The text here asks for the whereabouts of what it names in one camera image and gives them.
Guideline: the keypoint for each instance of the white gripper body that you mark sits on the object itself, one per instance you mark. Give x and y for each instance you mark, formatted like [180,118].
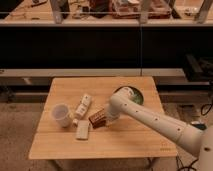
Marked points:
[111,114]

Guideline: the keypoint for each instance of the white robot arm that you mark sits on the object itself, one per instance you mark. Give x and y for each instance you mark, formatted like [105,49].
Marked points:
[199,143]

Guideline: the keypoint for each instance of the long shelf bench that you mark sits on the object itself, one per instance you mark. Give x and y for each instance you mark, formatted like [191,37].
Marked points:
[106,13]

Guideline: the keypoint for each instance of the white plastic cup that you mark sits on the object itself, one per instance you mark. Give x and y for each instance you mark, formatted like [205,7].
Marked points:
[61,114]

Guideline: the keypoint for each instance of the wooden table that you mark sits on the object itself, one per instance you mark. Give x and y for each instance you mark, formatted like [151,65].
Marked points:
[126,138]

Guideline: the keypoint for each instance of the red brown snack bar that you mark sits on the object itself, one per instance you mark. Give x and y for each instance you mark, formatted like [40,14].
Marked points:
[98,119]

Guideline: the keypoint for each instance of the white rectangular packet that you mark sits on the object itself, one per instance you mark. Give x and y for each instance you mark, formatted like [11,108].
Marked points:
[82,131]

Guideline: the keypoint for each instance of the white tube bottle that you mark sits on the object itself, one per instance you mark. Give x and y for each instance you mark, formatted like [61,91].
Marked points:
[82,108]

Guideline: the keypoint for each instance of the green bowl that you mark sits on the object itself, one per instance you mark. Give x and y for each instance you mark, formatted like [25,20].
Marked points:
[132,93]

